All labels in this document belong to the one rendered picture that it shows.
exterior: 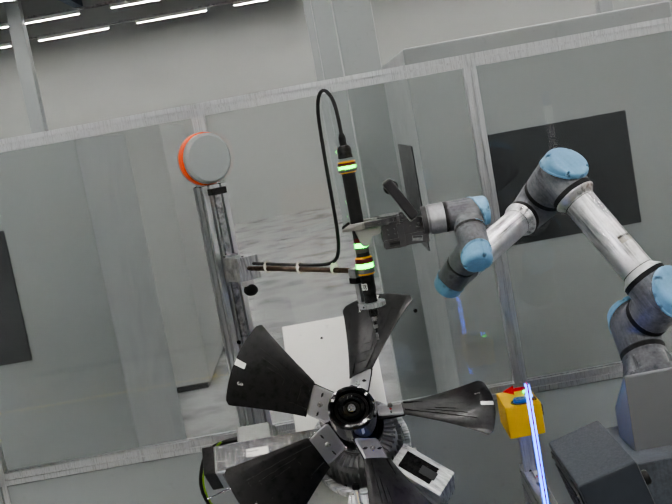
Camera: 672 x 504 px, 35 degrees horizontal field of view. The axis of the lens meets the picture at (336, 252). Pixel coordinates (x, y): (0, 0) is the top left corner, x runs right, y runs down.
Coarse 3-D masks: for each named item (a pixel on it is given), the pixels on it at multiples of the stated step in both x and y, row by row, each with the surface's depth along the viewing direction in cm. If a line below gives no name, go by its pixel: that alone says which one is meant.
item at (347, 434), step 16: (336, 400) 262; (352, 400) 262; (368, 400) 261; (336, 416) 260; (352, 416) 259; (368, 416) 258; (336, 432) 263; (352, 432) 258; (368, 432) 261; (352, 448) 266
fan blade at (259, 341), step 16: (256, 336) 275; (240, 352) 276; (256, 352) 274; (272, 352) 272; (240, 368) 276; (256, 368) 274; (272, 368) 272; (288, 368) 270; (256, 384) 274; (272, 384) 272; (288, 384) 270; (304, 384) 268; (240, 400) 276; (256, 400) 275; (272, 400) 273; (288, 400) 272; (304, 400) 270; (304, 416) 271
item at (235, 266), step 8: (224, 256) 314; (232, 256) 315; (240, 256) 311; (248, 256) 308; (256, 256) 310; (224, 264) 313; (232, 264) 309; (240, 264) 307; (248, 264) 308; (232, 272) 310; (240, 272) 307; (248, 272) 308; (256, 272) 310; (232, 280) 311; (240, 280) 307; (248, 280) 308
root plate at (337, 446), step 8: (320, 432) 261; (328, 432) 262; (312, 440) 260; (320, 440) 261; (328, 440) 262; (336, 440) 264; (320, 448) 262; (328, 448) 263; (336, 448) 264; (344, 448) 265; (328, 456) 263; (336, 456) 264
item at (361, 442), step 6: (360, 438) 260; (366, 438) 262; (372, 438) 264; (360, 444) 259; (366, 444) 260; (372, 444) 262; (378, 444) 264; (360, 450) 257; (366, 450) 259; (378, 450) 262; (366, 456) 257; (372, 456) 258; (378, 456) 260; (384, 456) 262
